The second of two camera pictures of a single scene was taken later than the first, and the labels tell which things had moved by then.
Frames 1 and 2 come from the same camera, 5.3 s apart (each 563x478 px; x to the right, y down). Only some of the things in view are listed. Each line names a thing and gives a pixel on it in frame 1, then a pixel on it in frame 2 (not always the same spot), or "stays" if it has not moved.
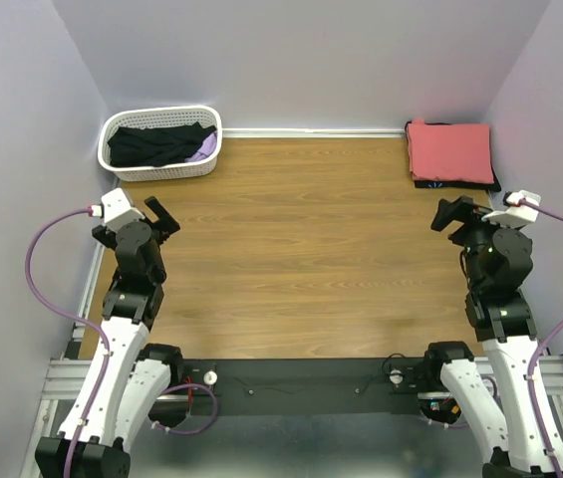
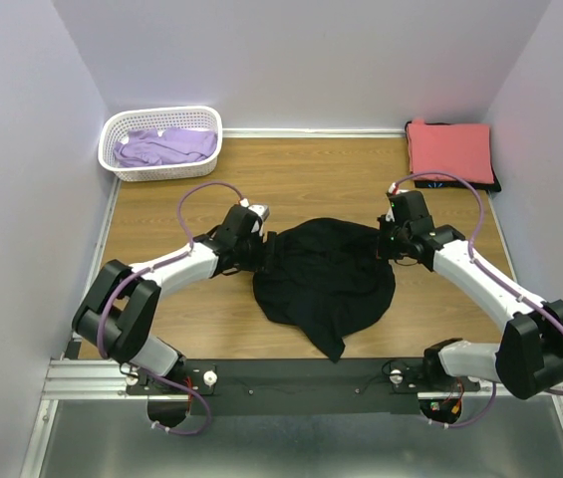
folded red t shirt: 450,151 stays
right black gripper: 462,208 to 386,221
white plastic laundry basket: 182,115 stays
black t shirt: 158,146 to 329,282
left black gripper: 165,225 to 268,259
